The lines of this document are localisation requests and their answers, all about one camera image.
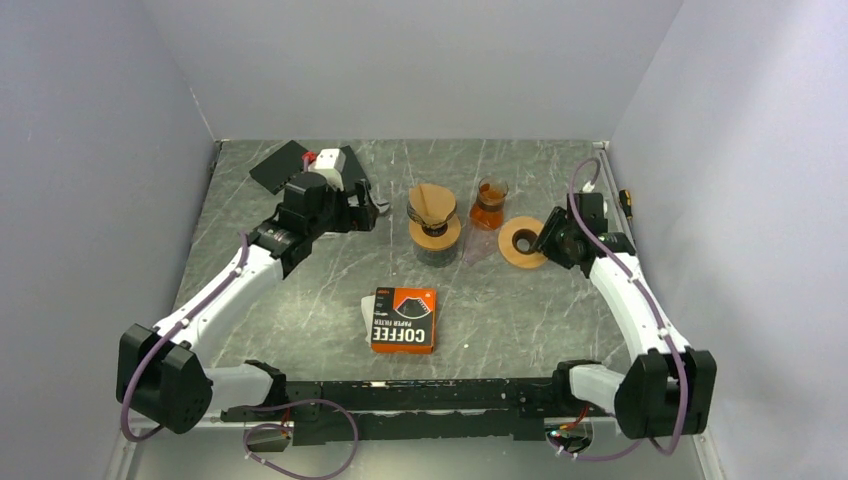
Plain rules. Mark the grey ribbed glass dripper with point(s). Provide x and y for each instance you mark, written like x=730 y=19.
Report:
x=431 y=226

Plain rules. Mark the red handled adjustable wrench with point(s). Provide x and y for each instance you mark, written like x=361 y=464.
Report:
x=383 y=206

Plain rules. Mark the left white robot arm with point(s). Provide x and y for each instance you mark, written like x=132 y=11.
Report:
x=163 y=378

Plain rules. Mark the brown paper coffee filter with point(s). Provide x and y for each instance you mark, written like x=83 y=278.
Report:
x=431 y=199

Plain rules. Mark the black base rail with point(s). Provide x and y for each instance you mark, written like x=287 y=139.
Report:
x=521 y=409

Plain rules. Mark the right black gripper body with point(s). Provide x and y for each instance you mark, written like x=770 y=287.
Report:
x=562 y=241

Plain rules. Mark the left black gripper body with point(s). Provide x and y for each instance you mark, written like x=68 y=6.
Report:
x=335 y=217

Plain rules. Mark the black network switch box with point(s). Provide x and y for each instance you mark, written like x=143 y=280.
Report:
x=273 y=172

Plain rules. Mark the orange glass carafe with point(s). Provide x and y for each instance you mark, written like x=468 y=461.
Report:
x=487 y=211

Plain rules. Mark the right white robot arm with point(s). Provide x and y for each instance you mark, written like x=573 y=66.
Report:
x=668 y=389

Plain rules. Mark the yellow black screwdriver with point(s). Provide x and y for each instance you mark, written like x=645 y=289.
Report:
x=625 y=202

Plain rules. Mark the orange coffee filter box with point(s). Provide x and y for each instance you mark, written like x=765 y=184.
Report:
x=401 y=320

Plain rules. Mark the black flat box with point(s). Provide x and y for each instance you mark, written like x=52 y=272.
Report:
x=352 y=171

